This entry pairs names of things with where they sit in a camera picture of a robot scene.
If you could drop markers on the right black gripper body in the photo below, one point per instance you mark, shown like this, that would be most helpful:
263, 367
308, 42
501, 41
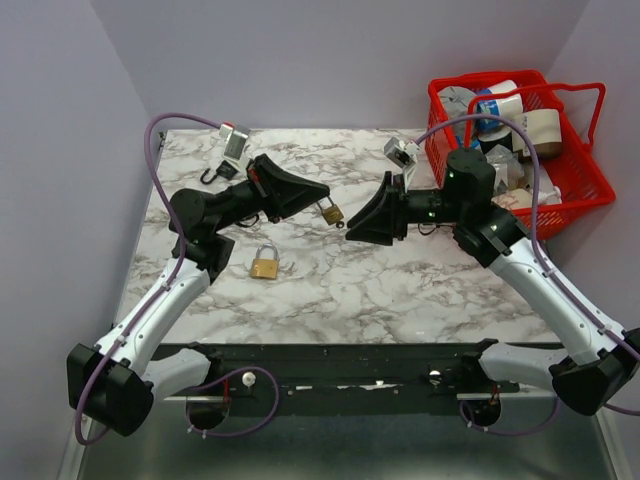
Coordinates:
396, 208

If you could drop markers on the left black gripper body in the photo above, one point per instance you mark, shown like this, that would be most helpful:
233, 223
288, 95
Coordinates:
265, 191

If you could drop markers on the small brass padlock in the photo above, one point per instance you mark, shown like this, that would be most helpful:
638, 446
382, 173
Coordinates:
330, 211

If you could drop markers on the large brass padlock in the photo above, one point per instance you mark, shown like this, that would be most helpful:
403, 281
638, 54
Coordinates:
265, 264

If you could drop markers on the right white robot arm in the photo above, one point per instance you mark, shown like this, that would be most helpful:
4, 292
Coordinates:
597, 357

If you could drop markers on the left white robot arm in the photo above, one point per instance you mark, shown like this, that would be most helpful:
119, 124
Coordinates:
117, 381

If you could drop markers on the black padlock with keys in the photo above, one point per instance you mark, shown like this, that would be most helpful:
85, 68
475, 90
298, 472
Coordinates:
224, 170

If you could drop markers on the clear plastic bag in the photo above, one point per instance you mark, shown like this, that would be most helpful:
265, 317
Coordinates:
508, 169

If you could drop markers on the beige lotion pump bottle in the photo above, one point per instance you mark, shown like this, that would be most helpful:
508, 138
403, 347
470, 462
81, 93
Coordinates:
522, 199

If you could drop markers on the grey crumpled bag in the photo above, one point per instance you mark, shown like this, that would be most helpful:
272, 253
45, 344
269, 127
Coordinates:
455, 100

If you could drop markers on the white blue paper cup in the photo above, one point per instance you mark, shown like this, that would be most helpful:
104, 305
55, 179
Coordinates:
508, 107

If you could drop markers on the red plastic basket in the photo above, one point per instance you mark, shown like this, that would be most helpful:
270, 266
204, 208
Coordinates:
583, 186

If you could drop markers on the beige tape roll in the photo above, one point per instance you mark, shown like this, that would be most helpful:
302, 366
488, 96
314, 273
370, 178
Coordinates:
543, 128

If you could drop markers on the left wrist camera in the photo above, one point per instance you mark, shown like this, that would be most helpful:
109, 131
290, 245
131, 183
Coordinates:
235, 139

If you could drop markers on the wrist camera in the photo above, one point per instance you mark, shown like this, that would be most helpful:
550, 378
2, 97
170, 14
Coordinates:
235, 139
404, 155

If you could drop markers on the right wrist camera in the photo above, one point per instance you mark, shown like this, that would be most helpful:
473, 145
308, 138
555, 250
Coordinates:
404, 155

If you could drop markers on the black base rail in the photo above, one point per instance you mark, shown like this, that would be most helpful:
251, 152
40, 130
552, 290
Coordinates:
345, 379

